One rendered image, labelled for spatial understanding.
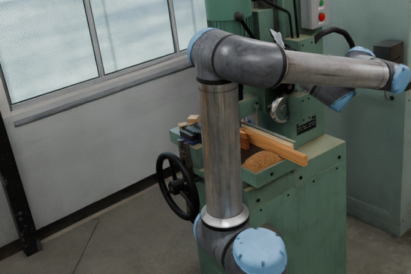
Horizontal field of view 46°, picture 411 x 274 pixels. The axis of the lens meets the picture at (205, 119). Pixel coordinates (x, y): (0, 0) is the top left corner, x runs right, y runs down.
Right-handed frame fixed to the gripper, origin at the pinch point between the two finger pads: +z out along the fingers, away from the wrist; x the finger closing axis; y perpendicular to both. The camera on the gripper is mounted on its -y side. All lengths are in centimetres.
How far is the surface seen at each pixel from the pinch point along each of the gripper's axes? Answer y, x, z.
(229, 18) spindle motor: -4.1, -4.5, 15.3
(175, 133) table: -55, 33, 17
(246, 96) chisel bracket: -35.2, 6.3, -2.1
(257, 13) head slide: -10.6, -15.8, 10.0
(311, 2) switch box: -11.2, -32.0, -3.7
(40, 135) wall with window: -122, 72, 97
